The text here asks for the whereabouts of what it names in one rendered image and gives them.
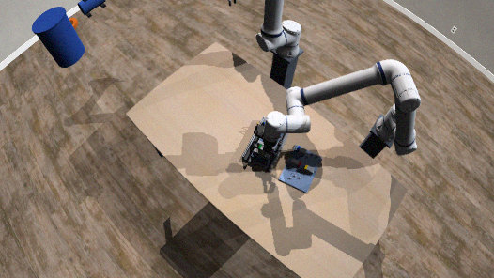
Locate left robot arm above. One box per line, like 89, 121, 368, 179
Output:
264, 60, 421, 155

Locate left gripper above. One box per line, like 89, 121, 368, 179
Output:
254, 125, 281, 154

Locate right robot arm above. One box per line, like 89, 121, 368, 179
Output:
256, 0, 301, 58

